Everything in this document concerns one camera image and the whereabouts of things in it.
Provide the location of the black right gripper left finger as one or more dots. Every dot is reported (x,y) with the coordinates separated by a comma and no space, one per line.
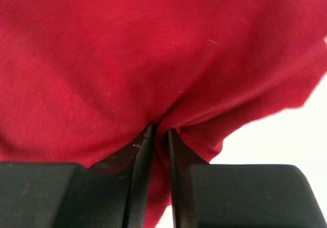
(110,193)

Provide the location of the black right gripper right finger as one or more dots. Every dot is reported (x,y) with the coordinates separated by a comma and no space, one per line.
(259,195)

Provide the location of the red t shirt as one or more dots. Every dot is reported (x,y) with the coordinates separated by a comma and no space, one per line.
(81,78)

